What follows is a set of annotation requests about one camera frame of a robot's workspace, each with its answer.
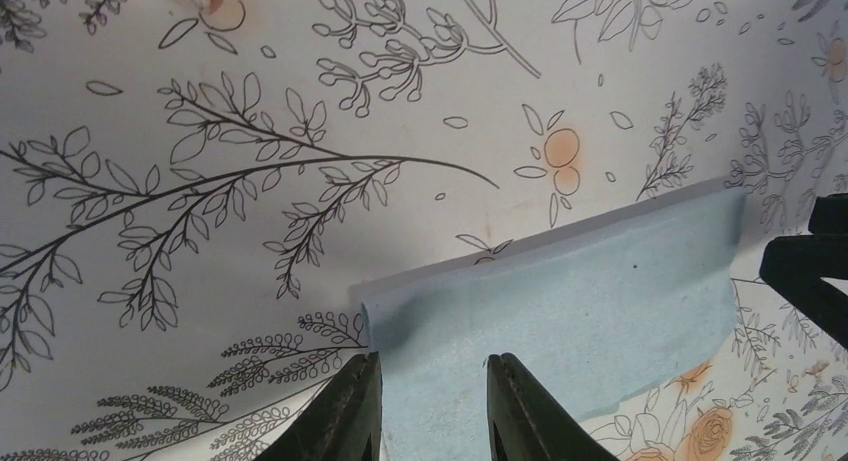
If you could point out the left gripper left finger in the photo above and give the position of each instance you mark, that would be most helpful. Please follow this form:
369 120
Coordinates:
343 422

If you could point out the light blue cleaning cloth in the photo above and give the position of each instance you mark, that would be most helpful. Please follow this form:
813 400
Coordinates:
599 311

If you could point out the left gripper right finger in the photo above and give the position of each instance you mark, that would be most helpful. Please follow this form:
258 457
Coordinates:
527 423

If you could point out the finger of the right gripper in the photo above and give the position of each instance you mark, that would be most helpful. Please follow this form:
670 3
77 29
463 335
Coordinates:
800 267

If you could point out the floral table mat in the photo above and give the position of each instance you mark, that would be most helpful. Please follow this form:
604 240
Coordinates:
188 199

